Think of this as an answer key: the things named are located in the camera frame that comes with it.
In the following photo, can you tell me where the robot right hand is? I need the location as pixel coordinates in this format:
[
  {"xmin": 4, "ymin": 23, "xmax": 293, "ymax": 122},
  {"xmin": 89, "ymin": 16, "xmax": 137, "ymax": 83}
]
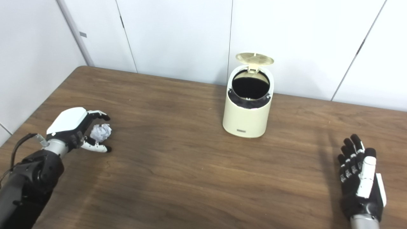
[{"xmin": 338, "ymin": 134, "xmax": 387, "ymax": 222}]

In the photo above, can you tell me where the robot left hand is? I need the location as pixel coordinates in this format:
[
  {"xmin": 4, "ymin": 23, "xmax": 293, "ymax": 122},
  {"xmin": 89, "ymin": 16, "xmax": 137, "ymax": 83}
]
[{"xmin": 46, "ymin": 107, "xmax": 112, "ymax": 153}]

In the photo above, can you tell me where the white paper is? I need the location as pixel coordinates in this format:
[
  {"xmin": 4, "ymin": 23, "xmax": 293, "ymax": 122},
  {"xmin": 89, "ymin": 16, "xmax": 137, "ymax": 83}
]
[{"xmin": 90, "ymin": 124, "xmax": 113, "ymax": 142}]

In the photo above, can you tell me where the round cream bin lid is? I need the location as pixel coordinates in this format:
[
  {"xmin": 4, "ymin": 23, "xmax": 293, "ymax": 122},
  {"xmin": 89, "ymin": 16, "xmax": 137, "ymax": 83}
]
[{"xmin": 236, "ymin": 52, "xmax": 274, "ymax": 74}]

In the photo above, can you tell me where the cream-colored bin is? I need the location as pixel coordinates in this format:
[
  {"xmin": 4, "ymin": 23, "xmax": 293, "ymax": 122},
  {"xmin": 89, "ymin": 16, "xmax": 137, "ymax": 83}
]
[{"xmin": 222, "ymin": 65, "xmax": 274, "ymax": 138}]

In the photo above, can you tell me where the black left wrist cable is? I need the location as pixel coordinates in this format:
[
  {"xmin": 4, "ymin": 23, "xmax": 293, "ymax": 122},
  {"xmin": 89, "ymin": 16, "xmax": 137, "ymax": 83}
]
[{"xmin": 0, "ymin": 133, "xmax": 49, "ymax": 188}]

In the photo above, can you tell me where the gray wall corner strip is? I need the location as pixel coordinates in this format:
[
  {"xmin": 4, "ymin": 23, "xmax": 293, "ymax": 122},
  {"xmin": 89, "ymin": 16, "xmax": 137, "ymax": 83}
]
[{"xmin": 57, "ymin": 0, "xmax": 95, "ymax": 67}]

